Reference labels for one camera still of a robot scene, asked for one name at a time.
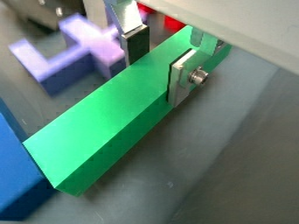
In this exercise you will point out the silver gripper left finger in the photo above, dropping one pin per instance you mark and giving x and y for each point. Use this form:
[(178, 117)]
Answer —
[(133, 32)]

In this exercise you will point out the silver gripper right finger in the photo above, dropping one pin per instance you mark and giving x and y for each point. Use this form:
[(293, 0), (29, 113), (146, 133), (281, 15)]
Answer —
[(185, 70)]

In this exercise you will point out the purple notched block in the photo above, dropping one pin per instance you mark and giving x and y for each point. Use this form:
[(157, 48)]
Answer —
[(92, 51)]

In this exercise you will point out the red cross-shaped block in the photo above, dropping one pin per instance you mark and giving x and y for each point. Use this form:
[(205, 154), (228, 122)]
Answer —
[(170, 24)]

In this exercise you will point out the green long block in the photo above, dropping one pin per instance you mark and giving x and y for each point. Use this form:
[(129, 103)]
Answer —
[(81, 143)]

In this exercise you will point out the blue long block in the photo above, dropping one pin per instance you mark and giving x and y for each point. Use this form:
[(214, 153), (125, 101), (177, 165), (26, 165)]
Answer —
[(24, 188)]

